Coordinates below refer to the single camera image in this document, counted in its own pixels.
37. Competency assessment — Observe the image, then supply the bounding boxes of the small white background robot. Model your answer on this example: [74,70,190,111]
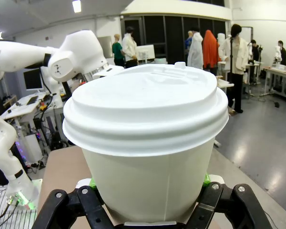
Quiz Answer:
[274,45,283,64]

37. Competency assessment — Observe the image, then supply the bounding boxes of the white perforated base plate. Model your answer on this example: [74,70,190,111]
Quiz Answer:
[0,178,43,229]

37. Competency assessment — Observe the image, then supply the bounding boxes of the white office desk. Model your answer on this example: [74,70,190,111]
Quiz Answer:
[0,91,48,121]

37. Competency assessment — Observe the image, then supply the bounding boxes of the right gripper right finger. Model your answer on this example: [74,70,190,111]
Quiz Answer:
[185,173,275,229]

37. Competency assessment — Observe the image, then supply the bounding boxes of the person in white coat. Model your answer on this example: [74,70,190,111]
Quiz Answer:
[122,26,139,69]

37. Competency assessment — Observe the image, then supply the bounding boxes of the long brown work table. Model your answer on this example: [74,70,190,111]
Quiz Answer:
[261,66,286,108]

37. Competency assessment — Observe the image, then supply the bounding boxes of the rectangular ceiling lamp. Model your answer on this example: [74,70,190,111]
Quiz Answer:
[71,0,82,13]

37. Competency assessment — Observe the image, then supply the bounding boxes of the person in green top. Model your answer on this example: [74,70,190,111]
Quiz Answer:
[112,34,126,68]

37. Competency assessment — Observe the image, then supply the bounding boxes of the mannequin with white garment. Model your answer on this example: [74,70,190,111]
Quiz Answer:
[187,27,204,70]

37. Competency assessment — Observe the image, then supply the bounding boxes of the white paper cup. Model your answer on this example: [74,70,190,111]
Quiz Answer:
[82,137,216,224]

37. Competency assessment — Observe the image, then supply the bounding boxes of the mannequin white jacket black trousers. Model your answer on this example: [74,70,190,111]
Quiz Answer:
[218,23,250,114]

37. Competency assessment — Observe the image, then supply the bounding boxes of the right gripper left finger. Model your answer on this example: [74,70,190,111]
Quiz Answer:
[32,177,115,229]

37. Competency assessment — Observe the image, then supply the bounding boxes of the black computer monitor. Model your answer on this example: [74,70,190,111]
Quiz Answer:
[23,68,44,92]

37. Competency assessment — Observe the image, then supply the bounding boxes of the black keyboard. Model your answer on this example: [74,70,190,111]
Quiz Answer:
[26,95,39,106]

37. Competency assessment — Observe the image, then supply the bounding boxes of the mannequin with orange garment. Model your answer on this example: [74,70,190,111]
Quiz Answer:
[202,29,222,76]

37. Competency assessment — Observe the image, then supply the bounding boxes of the person in dark jacket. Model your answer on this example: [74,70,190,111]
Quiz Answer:
[277,40,286,66]

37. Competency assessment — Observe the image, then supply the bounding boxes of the white plastic cup lid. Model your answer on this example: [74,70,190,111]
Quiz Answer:
[62,61,230,157]

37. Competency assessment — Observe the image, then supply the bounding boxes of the person in black clothes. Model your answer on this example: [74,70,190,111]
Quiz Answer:
[250,39,261,62]

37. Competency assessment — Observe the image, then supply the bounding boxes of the thin black cable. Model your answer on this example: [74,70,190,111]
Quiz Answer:
[0,197,22,229]

